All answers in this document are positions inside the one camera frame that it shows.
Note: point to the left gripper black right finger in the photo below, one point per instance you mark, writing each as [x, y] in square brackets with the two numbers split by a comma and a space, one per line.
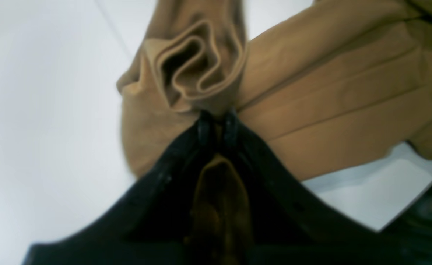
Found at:
[292, 226]

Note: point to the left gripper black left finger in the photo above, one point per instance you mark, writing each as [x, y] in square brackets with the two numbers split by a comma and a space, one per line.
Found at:
[146, 226]

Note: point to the tan brown t-shirt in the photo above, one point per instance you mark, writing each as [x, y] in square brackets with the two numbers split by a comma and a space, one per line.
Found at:
[335, 86]

